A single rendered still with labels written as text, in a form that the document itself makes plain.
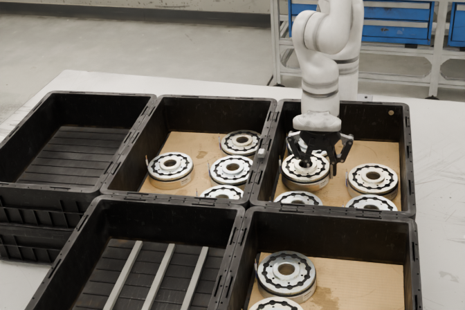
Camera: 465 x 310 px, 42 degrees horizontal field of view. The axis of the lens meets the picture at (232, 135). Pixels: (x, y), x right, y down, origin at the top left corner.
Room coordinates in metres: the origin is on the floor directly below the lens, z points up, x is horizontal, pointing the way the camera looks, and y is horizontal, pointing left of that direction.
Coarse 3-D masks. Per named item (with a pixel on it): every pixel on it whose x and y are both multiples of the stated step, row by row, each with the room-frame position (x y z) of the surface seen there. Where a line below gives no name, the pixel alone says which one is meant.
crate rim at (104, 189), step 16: (160, 96) 1.31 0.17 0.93; (176, 96) 1.30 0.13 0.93; (192, 96) 1.29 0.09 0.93; (208, 96) 1.28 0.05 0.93; (224, 96) 1.28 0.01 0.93; (272, 112) 1.18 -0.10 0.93; (144, 128) 1.17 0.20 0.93; (128, 144) 1.10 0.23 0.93; (256, 160) 1.00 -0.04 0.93; (112, 176) 0.99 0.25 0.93; (112, 192) 0.93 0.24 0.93; (128, 192) 0.93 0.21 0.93; (144, 192) 0.92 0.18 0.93
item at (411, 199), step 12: (276, 108) 1.20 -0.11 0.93; (408, 108) 1.14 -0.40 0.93; (276, 120) 1.17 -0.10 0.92; (408, 120) 1.09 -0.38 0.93; (408, 132) 1.05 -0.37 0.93; (408, 144) 1.00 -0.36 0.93; (408, 156) 0.98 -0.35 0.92; (264, 168) 0.97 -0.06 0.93; (408, 168) 0.92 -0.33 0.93; (408, 180) 0.89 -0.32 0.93; (252, 192) 0.89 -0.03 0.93; (408, 192) 0.85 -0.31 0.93; (252, 204) 0.86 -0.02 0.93; (264, 204) 0.86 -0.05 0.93; (276, 204) 0.85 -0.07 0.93; (288, 204) 0.85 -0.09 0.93; (300, 204) 0.85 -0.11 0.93; (408, 204) 0.82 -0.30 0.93; (396, 216) 0.79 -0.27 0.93; (408, 216) 0.79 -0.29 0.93
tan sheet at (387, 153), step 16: (336, 144) 1.17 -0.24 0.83; (368, 144) 1.16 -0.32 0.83; (384, 144) 1.16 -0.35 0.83; (352, 160) 1.10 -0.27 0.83; (368, 160) 1.10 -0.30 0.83; (384, 160) 1.09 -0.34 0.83; (336, 176) 1.05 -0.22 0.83; (320, 192) 1.00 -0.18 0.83; (336, 192) 0.99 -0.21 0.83; (400, 192) 0.97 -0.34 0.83; (400, 208) 0.92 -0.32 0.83
